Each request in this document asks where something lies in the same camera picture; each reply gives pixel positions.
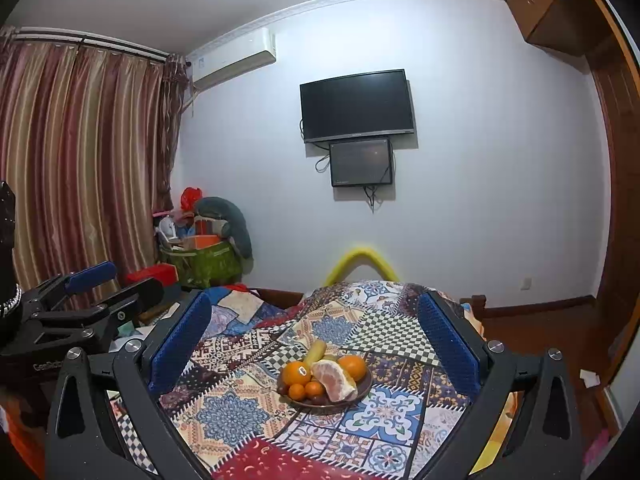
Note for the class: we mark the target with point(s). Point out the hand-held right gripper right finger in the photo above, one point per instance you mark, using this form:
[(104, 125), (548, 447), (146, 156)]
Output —
[(447, 350)]

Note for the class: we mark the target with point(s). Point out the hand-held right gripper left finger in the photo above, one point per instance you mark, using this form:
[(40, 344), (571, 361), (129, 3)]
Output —
[(180, 350)]

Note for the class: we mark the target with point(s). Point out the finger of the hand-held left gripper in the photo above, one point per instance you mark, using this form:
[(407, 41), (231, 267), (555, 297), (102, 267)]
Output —
[(90, 276), (135, 297)]

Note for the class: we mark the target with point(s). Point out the large plain orange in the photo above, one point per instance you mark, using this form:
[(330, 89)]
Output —
[(352, 366)]

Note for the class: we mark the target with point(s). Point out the brown round plate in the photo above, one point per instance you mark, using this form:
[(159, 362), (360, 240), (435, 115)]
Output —
[(361, 394)]

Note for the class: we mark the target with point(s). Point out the peeled pomelo piece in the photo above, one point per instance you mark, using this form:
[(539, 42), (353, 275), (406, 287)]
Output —
[(334, 379)]

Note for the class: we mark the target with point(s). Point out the labelled orange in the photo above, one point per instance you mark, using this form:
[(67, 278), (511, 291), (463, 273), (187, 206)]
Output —
[(295, 372)]

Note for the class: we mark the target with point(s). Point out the small mandarin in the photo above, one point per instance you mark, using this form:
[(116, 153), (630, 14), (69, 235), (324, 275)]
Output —
[(296, 391), (314, 389)]

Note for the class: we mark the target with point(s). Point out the cut banana piece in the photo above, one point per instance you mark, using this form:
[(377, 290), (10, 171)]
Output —
[(315, 352)]

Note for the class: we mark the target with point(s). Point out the long red box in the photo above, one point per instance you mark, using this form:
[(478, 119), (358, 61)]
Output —
[(152, 276)]

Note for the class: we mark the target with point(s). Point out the green bag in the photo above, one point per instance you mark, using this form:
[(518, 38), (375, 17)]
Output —
[(210, 265)]

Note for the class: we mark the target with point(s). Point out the patterned patchwork blanket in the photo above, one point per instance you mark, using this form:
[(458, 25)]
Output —
[(240, 410)]

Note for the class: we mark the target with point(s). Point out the orange box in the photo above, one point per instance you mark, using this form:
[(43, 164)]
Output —
[(200, 241)]

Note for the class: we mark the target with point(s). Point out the red plastic bag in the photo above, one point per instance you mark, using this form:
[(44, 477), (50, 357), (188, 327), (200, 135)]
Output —
[(191, 199)]

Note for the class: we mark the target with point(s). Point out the striped curtain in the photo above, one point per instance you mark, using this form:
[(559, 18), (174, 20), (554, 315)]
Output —
[(75, 160)]

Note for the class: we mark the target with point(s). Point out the grey neck pillow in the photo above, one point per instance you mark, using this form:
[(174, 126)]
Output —
[(235, 225)]

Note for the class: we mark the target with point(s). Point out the yellow foam tube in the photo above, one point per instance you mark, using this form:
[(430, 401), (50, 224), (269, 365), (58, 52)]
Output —
[(345, 260)]

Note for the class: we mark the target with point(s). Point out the white paper scrap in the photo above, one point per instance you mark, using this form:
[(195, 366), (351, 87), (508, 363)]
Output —
[(590, 378)]

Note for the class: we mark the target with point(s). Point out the brown wooden wardrobe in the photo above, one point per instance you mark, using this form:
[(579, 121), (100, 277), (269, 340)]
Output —
[(620, 160)]

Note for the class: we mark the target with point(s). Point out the white air conditioner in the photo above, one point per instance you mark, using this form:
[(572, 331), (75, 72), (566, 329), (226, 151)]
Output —
[(235, 57)]

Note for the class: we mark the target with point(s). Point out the small wall monitor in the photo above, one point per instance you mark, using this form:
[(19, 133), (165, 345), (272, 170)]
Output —
[(360, 162)]

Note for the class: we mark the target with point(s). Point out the curtain rail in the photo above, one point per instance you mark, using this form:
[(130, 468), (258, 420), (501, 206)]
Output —
[(90, 42)]

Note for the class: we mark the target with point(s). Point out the black wall television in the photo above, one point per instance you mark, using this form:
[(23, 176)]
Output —
[(357, 105)]

